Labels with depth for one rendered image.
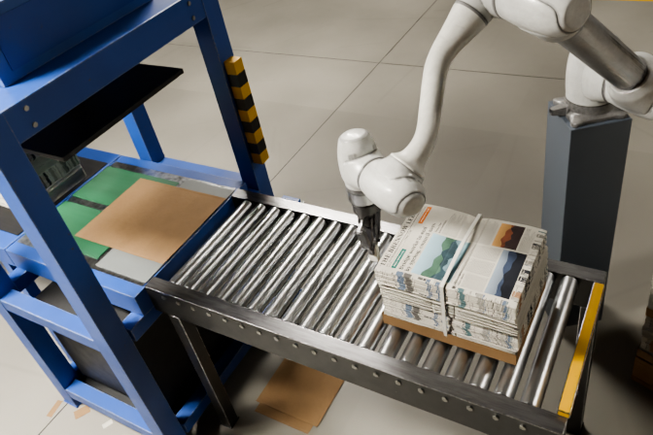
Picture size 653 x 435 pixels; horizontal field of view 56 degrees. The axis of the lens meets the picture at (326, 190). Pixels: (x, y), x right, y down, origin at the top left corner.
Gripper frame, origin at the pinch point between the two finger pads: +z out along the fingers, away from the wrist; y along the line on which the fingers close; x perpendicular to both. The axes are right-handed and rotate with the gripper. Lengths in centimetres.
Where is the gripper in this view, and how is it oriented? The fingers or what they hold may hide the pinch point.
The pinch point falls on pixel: (373, 251)
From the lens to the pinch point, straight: 180.2
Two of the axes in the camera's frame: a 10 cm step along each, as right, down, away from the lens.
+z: 1.7, 7.8, 6.0
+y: 4.8, -6.0, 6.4
